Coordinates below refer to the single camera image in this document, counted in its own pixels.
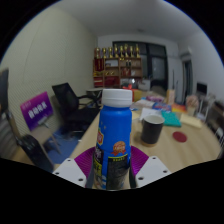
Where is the purple sign board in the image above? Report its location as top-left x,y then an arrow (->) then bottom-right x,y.
19,91 -> 54,132

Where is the dark bag with tan trim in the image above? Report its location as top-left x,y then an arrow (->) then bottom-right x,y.
0,67 -> 11,115

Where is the white air conditioner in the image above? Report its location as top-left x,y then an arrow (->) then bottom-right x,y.
179,46 -> 194,61

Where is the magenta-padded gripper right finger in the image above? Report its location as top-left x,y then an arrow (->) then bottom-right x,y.
129,145 -> 172,188

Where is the black helmet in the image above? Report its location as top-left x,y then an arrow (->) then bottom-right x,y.
16,133 -> 55,174

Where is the wooden shelf unit with trophies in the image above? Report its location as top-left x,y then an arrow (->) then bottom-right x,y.
92,43 -> 144,89

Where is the blue drink bottle white cap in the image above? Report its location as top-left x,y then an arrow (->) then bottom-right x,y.
92,88 -> 134,191

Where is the black cup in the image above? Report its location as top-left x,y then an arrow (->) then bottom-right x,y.
140,114 -> 166,147

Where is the yellow notepad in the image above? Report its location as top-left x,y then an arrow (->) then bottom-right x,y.
179,113 -> 203,130

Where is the teal notebook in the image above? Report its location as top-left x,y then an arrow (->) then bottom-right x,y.
161,110 -> 183,128

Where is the pink flower bouquet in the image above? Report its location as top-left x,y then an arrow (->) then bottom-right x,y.
185,94 -> 200,117

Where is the black computer monitor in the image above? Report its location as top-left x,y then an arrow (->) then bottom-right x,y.
196,81 -> 209,96

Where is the flat round red coaster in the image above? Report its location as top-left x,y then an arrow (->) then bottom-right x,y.
172,130 -> 188,144

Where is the black office chair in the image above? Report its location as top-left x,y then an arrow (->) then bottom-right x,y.
51,82 -> 102,135

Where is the small upright wooden box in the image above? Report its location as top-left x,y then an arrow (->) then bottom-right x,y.
165,88 -> 176,105

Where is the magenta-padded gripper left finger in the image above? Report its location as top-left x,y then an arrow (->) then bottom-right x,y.
52,146 -> 96,188

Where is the grey upholstered chair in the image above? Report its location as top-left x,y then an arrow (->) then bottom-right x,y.
149,85 -> 168,98

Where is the yellow gift box red ribbon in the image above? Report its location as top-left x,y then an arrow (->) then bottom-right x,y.
121,83 -> 145,103

